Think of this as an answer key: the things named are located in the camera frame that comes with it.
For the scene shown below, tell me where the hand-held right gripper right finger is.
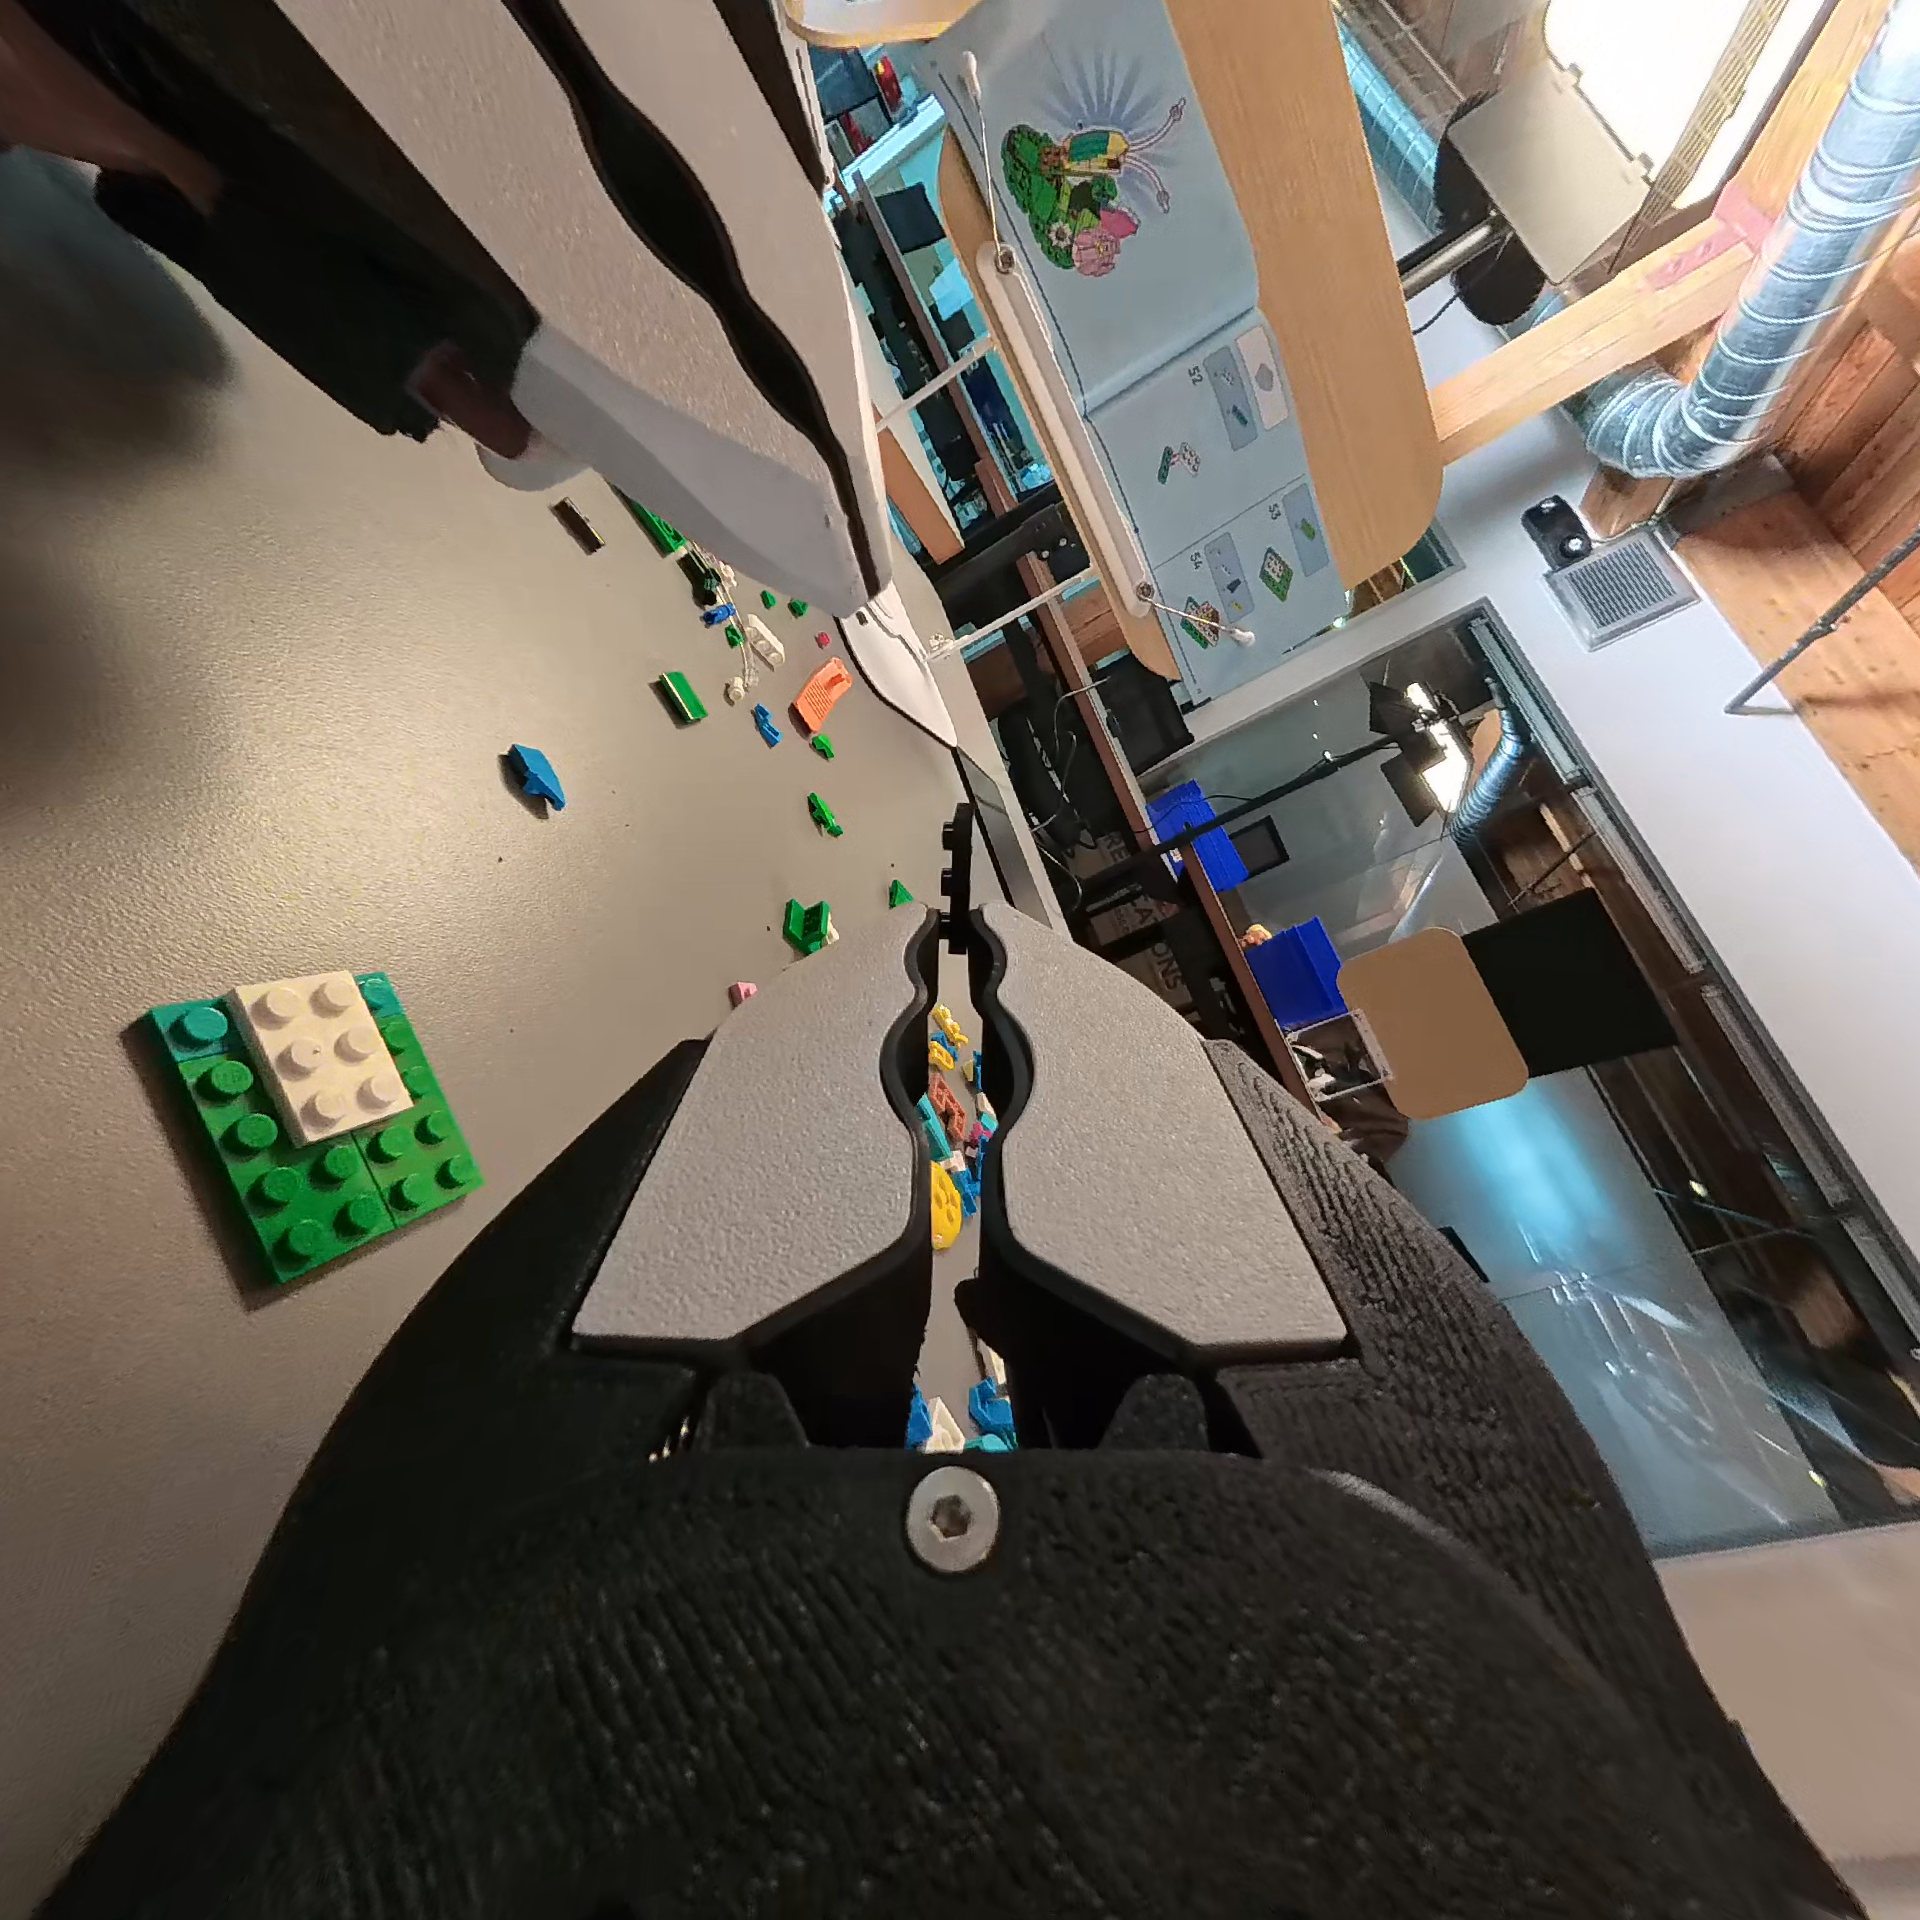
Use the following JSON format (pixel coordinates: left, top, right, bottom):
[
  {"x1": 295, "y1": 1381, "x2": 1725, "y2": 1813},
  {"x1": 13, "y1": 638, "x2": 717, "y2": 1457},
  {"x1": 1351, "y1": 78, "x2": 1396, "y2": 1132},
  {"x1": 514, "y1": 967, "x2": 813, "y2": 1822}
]
[{"x1": 970, "y1": 901, "x2": 1353, "y2": 1451}]

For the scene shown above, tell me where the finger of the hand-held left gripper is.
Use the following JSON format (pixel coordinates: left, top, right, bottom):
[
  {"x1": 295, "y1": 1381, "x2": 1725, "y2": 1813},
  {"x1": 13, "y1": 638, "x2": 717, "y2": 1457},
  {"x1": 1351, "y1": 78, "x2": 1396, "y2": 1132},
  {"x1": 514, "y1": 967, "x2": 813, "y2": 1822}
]
[
  {"x1": 569, "y1": 0, "x2": 893, "y2": 589},
  {"x1": 285, "y1": 0, "x2": 889, "y2": 620}
]

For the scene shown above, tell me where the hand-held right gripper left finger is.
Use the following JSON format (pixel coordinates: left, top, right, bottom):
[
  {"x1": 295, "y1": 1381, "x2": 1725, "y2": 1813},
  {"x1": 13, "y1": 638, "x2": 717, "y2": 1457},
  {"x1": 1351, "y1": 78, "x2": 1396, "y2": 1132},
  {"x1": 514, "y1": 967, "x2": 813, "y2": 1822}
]
[{"x1": 573, "y1": 902, "x2": 943, "y2": 1448}]

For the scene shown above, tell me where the green and white brick assembly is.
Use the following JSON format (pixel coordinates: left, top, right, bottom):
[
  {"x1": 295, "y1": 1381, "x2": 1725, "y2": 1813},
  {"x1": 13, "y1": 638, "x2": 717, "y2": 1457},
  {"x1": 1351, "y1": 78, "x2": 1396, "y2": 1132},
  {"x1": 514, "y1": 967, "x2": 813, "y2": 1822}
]
[{"x1": 145, "y1": 968, "x2": 484, "y2": 1286}]

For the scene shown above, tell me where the grey monitor on arm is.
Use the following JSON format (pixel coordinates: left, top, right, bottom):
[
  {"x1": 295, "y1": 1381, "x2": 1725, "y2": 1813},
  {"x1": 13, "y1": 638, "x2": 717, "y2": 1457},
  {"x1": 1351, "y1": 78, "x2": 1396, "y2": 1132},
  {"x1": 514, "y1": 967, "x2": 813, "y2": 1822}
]
[{"x1": 1431, "y1": 45, "x2": 1667, "y2": 324}]

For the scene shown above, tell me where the wood-edged grey desk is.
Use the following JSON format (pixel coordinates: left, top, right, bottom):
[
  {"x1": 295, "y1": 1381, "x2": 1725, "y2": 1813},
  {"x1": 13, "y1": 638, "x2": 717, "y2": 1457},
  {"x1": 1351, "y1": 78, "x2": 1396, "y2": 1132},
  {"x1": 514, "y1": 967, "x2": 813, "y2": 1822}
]
[{"x1": 874, "y1": 422, "x2": 965, "y2": 569}]

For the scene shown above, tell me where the blue storage bin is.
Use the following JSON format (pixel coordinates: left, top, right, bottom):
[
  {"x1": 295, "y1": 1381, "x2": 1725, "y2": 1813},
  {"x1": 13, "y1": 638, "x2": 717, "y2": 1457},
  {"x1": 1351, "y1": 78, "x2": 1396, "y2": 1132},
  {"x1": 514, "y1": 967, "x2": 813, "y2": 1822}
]
[
  {"x1": 1247, "y1": 919, "x2": 1346, "y2": 1029},
  {"x1": 1147, "y1": 780, "x2": 1249, "y2": 886}
]

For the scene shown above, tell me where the long wooden table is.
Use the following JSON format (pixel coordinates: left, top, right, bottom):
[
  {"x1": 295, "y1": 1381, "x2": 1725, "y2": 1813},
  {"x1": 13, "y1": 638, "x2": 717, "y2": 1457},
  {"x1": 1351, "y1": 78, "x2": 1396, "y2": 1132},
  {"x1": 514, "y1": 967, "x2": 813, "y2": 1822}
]
[{"x1": 1020, "y1": 555, "x2": 1322, "y2": 1080}]

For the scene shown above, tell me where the scattered group of small bricks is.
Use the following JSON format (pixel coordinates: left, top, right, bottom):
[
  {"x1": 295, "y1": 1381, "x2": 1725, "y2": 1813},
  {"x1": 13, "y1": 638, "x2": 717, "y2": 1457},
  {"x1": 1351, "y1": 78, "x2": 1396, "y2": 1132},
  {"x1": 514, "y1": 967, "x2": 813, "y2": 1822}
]
[{"x1": 615, "y1": 496, "x2": 797, "y2": 707}]

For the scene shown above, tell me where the brick building instruction booklet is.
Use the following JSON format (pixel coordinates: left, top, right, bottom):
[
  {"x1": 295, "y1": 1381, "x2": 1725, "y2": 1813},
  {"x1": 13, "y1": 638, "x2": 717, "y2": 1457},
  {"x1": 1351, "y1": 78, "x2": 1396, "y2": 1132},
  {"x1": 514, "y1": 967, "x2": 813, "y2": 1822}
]
[{"x1": 922, "y1": 0, "x2": 1353, "y2": 700}]

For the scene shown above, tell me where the studio light on tripod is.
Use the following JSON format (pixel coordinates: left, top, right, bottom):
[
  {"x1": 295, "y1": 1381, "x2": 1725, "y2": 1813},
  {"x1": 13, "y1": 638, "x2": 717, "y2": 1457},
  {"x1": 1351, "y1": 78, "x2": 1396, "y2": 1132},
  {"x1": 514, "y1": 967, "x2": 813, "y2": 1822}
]
[{"x1": 1154, "y1": 680, "x2": 1465, "y2": 857}]

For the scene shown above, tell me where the instruction booklet on white stand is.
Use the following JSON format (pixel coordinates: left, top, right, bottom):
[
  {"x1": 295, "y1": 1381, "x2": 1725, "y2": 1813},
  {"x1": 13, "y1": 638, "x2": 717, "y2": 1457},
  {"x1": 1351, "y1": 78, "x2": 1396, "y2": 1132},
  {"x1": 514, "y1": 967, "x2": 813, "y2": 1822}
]
[{"x1": 837, "y1": 0, "x2": 1444, "y2": 752}]

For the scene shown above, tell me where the metal pipe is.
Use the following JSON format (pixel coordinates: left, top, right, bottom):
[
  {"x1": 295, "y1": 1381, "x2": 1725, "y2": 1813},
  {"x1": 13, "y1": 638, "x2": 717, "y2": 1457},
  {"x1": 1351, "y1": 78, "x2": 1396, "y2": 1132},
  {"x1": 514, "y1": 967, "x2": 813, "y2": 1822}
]
[{"x1": 1725, "y1": 525, "x2": 1920, "y2": 719}]

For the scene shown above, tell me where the wall vent grille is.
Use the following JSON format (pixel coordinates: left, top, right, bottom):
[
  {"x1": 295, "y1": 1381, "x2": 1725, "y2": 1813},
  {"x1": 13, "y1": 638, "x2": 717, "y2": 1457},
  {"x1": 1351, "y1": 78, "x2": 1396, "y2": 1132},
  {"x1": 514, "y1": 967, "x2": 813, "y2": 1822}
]
[{"x1": 1545, "y1": 528, "x2": 1701, "y2": 649}]

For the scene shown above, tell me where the wooden post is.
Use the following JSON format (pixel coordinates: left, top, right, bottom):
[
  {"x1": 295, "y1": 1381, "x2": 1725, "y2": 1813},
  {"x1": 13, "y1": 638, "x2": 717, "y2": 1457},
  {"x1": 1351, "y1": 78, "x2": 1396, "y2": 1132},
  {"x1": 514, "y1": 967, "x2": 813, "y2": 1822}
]
[{"x1": 1425, "y1": 224, "x2": 1759, "y2": 453}]

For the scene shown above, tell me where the silver ventilation duct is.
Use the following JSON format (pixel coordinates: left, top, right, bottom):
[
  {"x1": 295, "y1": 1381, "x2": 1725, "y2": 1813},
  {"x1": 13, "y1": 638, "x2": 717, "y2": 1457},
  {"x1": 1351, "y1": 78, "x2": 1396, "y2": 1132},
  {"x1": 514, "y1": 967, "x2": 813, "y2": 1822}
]
[{"x1": 1581, "y1": 0, "x2": 1920, "y2": 483}]

